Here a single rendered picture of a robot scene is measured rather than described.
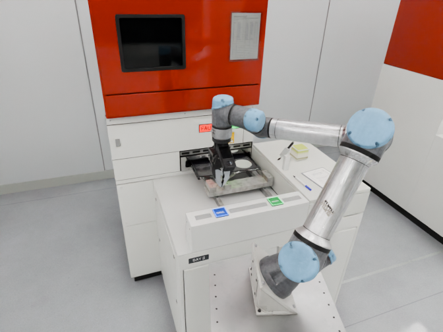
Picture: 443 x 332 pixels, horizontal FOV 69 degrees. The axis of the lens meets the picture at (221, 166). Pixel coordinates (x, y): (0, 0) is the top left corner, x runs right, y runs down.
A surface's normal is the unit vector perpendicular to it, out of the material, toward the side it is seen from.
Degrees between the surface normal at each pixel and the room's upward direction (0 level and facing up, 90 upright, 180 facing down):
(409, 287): 0
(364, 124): 51
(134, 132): 90
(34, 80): 90
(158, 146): 90
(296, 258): 66
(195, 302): 90
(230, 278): 0
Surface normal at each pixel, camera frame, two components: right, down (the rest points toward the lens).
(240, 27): 0.34, 0.47
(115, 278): 0.03, -0.87
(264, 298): 0.06, 0.50
